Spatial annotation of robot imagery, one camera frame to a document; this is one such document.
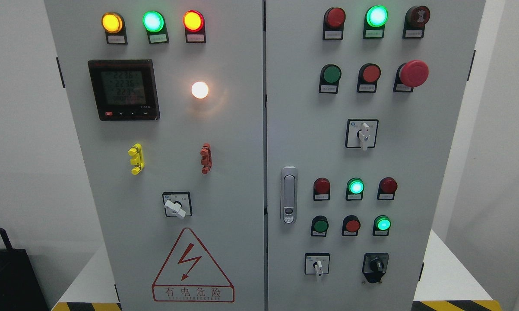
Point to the silver door handle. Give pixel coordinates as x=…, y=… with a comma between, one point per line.
x=288, y=194

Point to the grey left cabinet door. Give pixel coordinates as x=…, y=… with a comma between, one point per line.
x=227, y=202

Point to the grey cabinet door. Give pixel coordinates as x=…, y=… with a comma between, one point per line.
x=307, y=130
x=227, y=202

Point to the grey right cabinet door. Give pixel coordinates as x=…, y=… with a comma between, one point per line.
x=307, y=130

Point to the red terminal connector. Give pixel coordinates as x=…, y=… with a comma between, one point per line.
x=206, y=160

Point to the dark red indicator middle left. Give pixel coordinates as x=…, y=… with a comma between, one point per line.
x=321, y=189

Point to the dark red indicator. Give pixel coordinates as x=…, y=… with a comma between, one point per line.
x=387, y=189
x=321, y=189

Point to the white lit indicator lamp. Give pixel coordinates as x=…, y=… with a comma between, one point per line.
x=200, y=90

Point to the green lit indicator middle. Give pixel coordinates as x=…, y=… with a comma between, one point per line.
x=355, y=189

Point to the green lit indicator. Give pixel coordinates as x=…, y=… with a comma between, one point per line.
x=374, y=23
x=355, y=189

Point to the green push button upper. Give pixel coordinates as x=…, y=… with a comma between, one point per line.
x=330, y=76

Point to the red push button lower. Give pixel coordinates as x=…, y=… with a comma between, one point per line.
x=350, y=226

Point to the red push button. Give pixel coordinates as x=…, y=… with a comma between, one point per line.
x=368, y=76
x=350, y=226

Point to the yellow terminal connector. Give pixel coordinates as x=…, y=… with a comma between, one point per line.
x=136, y=158

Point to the dark red indicator middle right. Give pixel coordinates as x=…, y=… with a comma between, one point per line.
x=387, y=189

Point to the red push button upper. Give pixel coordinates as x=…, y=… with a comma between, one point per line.
x=368, y=76

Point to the red electric warning sticker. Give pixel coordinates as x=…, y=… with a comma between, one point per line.
x=191, y=274

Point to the green lit push button lower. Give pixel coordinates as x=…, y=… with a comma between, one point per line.
x=381, y=225

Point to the red lit indicator light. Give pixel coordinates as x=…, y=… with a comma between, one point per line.
x=195, y=27

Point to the black digital power meter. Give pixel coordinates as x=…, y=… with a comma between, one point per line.
x=124, y=90

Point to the red indicator light top right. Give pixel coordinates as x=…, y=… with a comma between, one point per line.
x=333, y=24

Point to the green indicator light top left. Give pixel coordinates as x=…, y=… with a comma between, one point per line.
x=154, y=24

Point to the red emergency stop button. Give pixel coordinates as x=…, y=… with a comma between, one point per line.
x=410, y=75

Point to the green lit indicator top right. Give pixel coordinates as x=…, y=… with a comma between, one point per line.
x=374, y=23

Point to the yellow indicator light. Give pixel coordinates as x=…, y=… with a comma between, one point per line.
x=114, y=27

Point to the black red buzzer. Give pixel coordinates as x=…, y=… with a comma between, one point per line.
x=415, y=21

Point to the white platform with hazard stripes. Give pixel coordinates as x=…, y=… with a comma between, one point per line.
x=445, y=285

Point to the black box with antenna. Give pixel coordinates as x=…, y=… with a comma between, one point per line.
x=19, y=289

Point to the white rotary selector switch left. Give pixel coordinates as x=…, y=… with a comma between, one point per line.
x=177, y=204

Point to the white rotary selector switch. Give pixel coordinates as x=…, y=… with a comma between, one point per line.
x=361, y=133
x=177, y=204

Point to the white rotary selector switch upper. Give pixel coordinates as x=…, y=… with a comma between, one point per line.
x=361, y=133

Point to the white rotary switch lower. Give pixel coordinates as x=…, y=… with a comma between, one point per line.
x=317, y=264

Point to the black rotary knob switch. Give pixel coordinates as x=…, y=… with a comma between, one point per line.
x=374, y=266

